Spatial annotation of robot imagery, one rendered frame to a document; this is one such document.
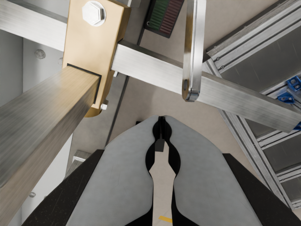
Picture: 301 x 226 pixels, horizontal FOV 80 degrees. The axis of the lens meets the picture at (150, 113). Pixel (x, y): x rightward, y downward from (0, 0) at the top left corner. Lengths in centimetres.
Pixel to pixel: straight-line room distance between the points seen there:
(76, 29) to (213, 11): 90
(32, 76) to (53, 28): 30
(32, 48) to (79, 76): 31
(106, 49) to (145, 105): 97
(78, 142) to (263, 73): 82
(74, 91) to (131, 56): 7
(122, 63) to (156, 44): 83
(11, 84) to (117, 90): 25
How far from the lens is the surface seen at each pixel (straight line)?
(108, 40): 20
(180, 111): 118
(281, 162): 135
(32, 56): 50
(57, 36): 23
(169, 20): 32
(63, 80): 18
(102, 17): 19
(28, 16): 24
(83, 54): 21
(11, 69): 50
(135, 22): 33
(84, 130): 43
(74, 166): 45
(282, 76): 102
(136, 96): 113
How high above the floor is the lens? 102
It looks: 60 degrees down
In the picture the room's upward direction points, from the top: 175 degrees counter-clockwise
